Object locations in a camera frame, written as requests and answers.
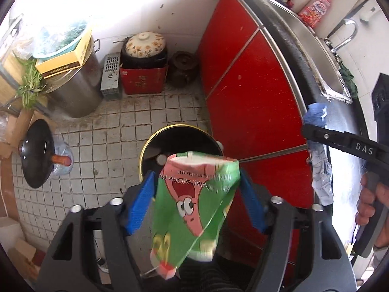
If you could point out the large steel stockpot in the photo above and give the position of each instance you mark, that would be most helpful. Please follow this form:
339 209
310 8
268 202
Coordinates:
76 97

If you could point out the black round bin yellow rim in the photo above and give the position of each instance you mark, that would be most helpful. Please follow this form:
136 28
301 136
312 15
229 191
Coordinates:
182 143

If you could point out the person's right hand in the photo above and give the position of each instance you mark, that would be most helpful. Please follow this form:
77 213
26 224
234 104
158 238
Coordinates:
366 202

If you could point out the black wok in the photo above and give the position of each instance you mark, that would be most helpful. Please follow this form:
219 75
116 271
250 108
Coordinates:
38 155

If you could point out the grey metal mesh cage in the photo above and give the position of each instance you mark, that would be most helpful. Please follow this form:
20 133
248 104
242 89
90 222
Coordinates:
111 76

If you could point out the yellow cardboard box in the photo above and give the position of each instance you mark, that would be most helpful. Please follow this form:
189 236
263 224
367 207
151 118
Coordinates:
60 64

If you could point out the red refill pouch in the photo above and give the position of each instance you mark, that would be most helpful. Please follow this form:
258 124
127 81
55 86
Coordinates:
316 10

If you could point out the crushed green paper cup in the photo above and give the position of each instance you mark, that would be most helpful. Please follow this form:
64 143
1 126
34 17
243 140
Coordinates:
194 210

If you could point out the floral lidded ceramic pot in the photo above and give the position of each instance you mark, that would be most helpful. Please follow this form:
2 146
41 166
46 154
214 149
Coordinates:
146 45

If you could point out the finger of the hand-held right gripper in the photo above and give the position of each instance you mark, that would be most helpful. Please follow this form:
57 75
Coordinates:
334 141

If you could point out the chrome faucet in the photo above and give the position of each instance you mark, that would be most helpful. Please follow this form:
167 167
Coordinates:
349 36

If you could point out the dark clay pot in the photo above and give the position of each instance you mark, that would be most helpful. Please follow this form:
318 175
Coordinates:
184 68

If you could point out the teal basin of greens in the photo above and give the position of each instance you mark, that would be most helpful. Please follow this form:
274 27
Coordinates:
57 47

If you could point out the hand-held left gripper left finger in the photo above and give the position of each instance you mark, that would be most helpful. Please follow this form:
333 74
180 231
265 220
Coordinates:
141 202

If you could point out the red kitchen cabinet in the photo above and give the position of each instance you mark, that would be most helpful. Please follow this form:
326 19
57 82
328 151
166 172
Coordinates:
243 97

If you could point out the green leafy vegetables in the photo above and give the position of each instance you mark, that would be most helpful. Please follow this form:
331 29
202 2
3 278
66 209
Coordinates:
30 85

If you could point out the stainless steel sink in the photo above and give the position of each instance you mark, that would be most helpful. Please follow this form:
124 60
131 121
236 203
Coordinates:
304 45

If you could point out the clear bottle orange cap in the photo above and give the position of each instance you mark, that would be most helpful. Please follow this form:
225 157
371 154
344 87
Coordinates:
63 161

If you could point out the green sponge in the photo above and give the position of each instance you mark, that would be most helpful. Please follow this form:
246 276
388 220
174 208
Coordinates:
349 79

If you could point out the blue white plastic wrapper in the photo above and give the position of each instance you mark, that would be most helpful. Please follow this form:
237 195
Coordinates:
322 185

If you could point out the red plastic crate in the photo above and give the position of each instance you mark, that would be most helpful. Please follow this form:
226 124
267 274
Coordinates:
142 80

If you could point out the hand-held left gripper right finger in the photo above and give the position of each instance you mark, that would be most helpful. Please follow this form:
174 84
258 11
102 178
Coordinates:
252 202

